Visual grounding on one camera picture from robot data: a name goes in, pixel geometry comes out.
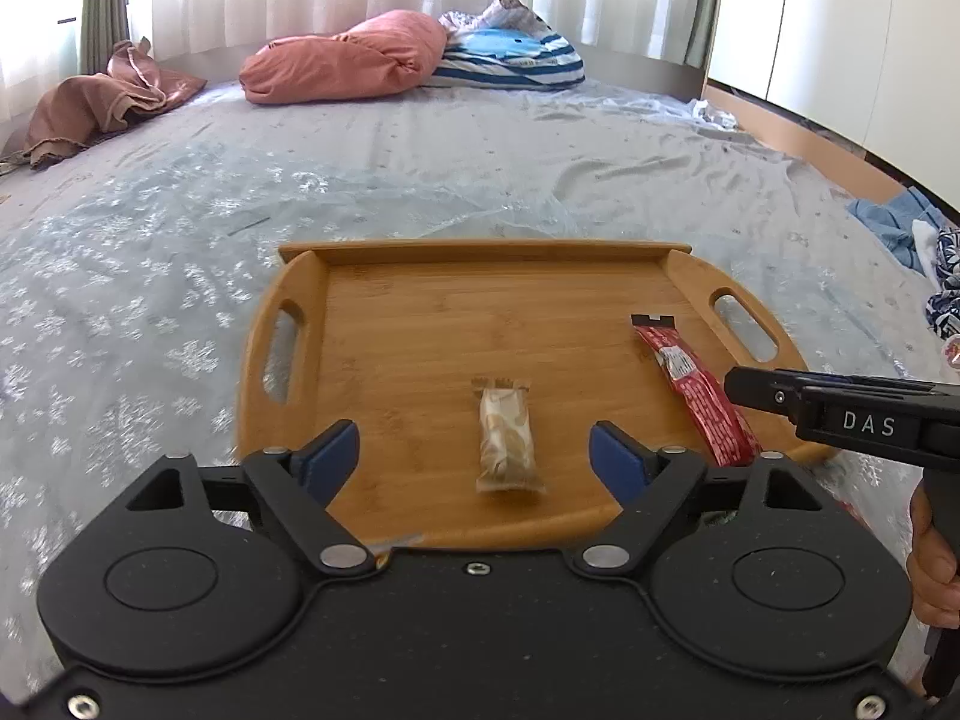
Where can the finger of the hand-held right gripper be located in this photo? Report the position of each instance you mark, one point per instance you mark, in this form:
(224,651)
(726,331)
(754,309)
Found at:
(757,390)
(862,380)

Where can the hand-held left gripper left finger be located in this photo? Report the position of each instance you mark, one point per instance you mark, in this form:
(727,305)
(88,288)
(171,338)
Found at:
(330,459)

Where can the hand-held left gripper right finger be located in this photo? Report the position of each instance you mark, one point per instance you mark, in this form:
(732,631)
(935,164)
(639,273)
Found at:
(616,459)

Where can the long red snack bar packet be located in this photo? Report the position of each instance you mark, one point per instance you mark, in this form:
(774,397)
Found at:
(701,405)

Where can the beige snack bar packet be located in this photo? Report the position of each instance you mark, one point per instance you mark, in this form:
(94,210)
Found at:
(506,442)

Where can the wooden tray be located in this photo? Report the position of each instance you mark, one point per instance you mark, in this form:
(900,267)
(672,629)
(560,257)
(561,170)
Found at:
(420,360)

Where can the person's right hand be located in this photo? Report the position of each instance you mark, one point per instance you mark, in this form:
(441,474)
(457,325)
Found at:
(928,562)

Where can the white blue patterned clothing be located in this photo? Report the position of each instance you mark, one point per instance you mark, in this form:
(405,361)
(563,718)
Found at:
(941,277)

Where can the white crumpled cloth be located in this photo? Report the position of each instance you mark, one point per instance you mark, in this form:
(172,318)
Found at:
(714,114)

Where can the grey headboard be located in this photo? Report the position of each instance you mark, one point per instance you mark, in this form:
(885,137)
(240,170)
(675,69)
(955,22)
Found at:
(645,71)

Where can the grey bed sheet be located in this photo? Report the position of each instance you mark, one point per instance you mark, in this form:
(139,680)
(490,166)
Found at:
(465,127)

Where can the white wardrobe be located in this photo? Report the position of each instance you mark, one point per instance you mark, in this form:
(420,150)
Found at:
(840,22)

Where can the pink pillow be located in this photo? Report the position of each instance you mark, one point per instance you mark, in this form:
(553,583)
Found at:
(337,60)

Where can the blue white striped pillow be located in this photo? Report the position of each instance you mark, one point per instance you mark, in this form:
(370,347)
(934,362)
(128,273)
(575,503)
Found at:
(517,60)

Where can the brown cloth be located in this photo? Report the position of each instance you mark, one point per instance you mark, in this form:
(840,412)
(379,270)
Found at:
(97,101)

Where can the floral cloth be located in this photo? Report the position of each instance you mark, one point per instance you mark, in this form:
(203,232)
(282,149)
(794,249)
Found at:
(510,11)

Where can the wooden bed frame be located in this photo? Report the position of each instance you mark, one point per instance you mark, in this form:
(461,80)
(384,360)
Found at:
(810,139)

